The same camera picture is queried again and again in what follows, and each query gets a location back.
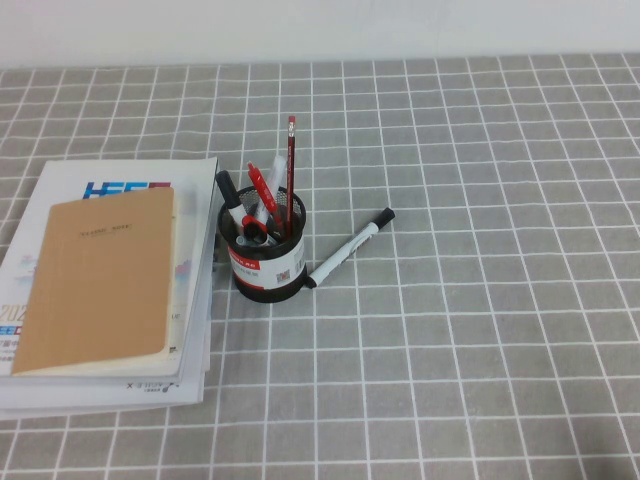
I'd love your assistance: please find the red pencil with eraser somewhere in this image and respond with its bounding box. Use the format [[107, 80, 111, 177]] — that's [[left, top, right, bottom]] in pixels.
[[285, 115, 298, 239]]

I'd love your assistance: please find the grey pen end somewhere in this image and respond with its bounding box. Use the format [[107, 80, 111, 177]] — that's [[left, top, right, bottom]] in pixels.
[[234, 233, 281, 247]]

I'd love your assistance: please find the black mesh pen holder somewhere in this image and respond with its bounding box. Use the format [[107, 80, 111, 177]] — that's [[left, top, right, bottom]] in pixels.
[[217, 184, 309, 304]]

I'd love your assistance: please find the red ballpoint pen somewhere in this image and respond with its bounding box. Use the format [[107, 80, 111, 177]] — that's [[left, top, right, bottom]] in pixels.
[[246, 160, 281, 224]]

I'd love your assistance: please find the white translucent pen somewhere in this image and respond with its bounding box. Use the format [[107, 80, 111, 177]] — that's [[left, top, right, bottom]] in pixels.
[[263, 155, 289, 214]]

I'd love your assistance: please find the white marker with print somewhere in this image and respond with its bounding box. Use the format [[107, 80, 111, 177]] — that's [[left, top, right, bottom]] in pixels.
[[305, 207, 396, 290]]

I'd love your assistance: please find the red and black marker cap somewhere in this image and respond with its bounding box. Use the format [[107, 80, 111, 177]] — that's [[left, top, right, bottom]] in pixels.
[[241, 215, 270, 240]]

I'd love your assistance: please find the white marker black cap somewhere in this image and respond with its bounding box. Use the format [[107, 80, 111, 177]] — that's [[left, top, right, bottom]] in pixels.
[[215, 169, 246, 227]]

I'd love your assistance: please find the grey checked tablecloth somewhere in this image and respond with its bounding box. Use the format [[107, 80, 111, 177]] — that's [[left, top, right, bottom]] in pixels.
[[0, 52, 640, 480]]

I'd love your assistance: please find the brown kraft notebook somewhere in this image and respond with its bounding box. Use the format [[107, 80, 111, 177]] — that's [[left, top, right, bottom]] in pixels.
[[10, 185, 176, 376]]

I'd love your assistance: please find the white book blue lettering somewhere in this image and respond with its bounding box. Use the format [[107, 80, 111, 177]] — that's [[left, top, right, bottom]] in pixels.
[[0, 158, 220, 379]]

